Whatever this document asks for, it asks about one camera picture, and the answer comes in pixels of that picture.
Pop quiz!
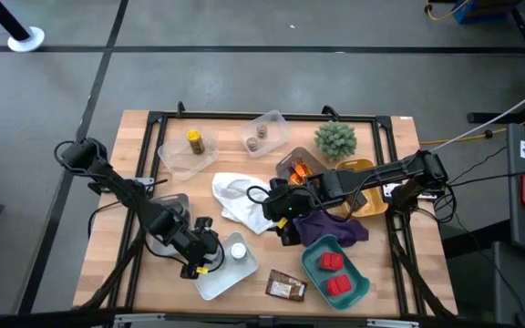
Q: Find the white cable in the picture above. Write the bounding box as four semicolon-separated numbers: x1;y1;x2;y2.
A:
421;77;525;156

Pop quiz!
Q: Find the white lid spice jar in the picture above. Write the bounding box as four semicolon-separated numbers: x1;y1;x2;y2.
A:
229;241;248;263

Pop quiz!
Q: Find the grey brown translucent tray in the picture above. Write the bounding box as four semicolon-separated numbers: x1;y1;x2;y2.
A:
274;146;327;181

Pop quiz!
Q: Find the black post white base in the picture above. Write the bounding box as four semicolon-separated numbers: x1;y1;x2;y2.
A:
0;0;46;54

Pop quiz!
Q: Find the blue box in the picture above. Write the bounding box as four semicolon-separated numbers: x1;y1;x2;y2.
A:
451;0;523;25

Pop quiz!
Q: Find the yellow cable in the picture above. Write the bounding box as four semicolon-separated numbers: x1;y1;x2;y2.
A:
424;0;471;22
419;108;525;146

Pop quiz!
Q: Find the yellow lid spice jar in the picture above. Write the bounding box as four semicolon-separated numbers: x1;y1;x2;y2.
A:
186;128;206;156

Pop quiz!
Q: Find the green spiky ball plant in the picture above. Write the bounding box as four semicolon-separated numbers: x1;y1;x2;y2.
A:
313;120;358;163

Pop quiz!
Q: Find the clear plastic container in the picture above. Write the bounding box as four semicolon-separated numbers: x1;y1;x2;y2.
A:
239;110;293;159
157;127;221;182

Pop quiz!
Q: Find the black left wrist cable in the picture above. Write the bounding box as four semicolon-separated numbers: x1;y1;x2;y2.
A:
143;236;226;274

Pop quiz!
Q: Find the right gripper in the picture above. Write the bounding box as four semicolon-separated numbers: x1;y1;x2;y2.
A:
262;177;325;247

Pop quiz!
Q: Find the white label plate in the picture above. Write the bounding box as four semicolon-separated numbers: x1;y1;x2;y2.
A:
383;181;437;201

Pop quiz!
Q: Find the white cloth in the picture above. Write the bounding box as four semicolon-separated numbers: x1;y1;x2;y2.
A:
211;171;275;236

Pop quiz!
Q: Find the teal plastic tray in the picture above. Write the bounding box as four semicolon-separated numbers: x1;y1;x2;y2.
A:
301;234;372;313

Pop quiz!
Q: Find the dark grey cabinet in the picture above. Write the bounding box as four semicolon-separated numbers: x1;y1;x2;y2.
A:
492;241;525;328

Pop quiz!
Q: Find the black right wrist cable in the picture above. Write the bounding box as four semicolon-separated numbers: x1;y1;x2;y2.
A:
246;184;273;216

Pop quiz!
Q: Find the black metal stand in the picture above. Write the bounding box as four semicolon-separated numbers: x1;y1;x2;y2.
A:
466;0;525;125

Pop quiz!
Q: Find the brown packet white label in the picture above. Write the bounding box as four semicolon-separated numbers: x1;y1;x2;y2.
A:
264;268;309;302

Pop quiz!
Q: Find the black metal table frame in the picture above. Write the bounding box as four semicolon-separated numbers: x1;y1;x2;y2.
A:
73;102;458;320

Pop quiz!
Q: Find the purple cloth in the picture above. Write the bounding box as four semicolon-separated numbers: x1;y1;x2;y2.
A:
292;210;370;250

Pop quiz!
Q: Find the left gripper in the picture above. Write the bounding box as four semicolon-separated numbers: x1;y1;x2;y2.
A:
164;216;225;280

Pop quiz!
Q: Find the white plastic tray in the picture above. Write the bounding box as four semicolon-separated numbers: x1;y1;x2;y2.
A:
193;231;260;302

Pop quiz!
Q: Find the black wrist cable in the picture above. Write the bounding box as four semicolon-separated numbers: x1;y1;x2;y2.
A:
143;236;226;274
246;184;273;216

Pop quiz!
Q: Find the yellow plastic tray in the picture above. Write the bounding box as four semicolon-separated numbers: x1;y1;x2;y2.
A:
335;158;389;219

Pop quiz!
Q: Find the red spice box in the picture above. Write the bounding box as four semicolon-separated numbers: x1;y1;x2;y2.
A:
325;273;353;297
320;251;345;272

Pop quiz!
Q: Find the silver metal rail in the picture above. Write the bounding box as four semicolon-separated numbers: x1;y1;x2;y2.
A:
111;313;421;328

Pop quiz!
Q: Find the grey plastic bin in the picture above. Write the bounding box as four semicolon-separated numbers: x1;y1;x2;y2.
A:
146;193;190;256

